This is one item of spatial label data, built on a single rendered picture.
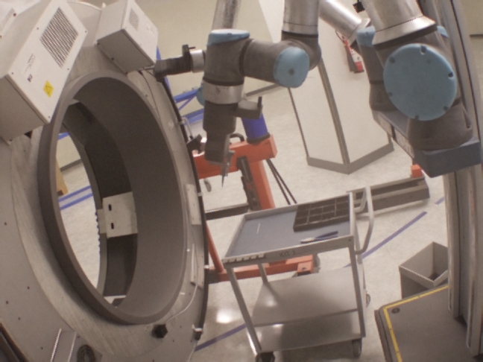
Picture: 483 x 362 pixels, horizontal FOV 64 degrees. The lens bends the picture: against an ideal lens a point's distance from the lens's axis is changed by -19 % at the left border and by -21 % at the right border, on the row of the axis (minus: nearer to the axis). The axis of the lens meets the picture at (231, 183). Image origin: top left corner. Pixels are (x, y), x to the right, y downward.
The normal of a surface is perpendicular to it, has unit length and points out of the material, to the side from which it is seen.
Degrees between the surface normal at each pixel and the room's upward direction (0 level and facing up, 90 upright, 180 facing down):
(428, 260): 90
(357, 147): 90
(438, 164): 90
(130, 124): 116
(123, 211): 63
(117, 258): 44
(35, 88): 90
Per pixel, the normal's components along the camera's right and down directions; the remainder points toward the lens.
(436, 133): -0.55, 0.07
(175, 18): 0.43, 0.15
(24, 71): 0.93, -0.19
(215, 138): -0.22, 0.62
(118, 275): -0.36, -0.56
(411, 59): -0.43, 0.47
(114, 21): -0.35, -0.36
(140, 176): -0.25, 0.25
